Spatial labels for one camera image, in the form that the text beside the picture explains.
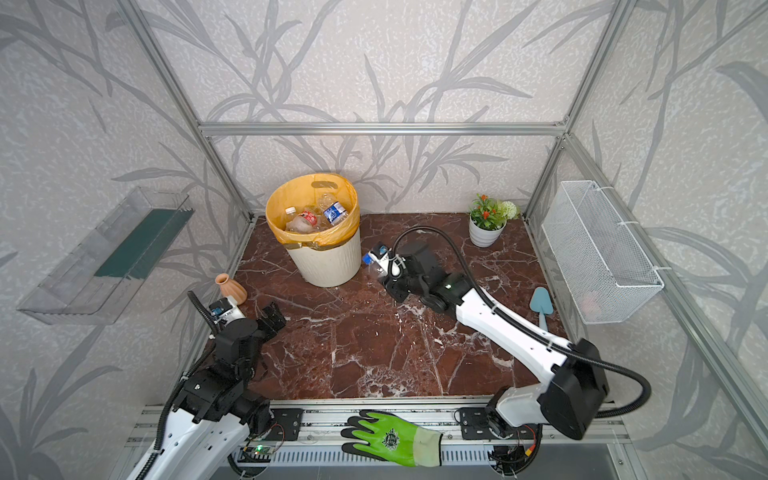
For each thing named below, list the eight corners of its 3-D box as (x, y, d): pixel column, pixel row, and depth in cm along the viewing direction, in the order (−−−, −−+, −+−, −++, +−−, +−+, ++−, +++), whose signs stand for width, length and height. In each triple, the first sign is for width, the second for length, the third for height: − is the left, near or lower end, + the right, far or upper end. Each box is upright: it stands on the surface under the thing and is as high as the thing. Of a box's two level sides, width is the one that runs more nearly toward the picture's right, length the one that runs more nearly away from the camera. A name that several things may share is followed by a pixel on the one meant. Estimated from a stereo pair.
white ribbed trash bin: (309, 299, 99) (287, 257, 81) (308, 288, 102) (287, 245, 84) (369, 285, 102) (362, 242, 84) (367, 275, 105) (359, 231, 87)
